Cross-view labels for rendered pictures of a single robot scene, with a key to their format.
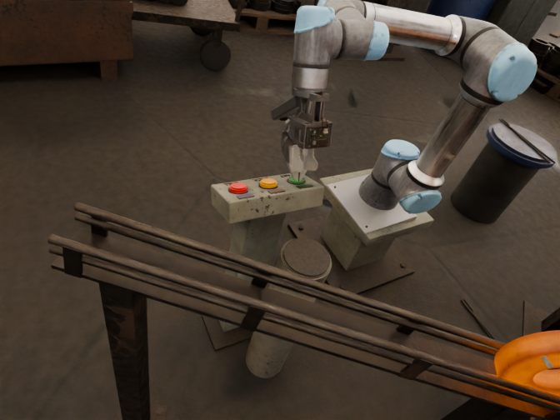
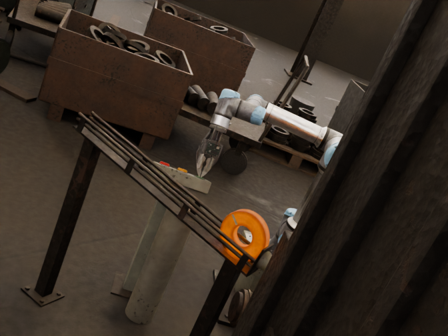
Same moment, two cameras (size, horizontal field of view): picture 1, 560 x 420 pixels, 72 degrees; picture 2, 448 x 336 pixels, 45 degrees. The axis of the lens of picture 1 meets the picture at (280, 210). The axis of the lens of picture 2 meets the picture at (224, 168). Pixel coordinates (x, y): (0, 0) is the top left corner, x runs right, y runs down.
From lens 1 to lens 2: 1.48 m
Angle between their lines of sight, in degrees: 32
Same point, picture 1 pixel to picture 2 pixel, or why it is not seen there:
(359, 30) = (248, 105)
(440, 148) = (304, 203)
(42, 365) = (12, 245)
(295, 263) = not seen: hidden behind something
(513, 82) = not seen: hidden behind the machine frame
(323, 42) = (228, 105)
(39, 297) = (29, 220)
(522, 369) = (227, 225)
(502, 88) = not seen: hidden behind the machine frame
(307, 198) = (198, 184)
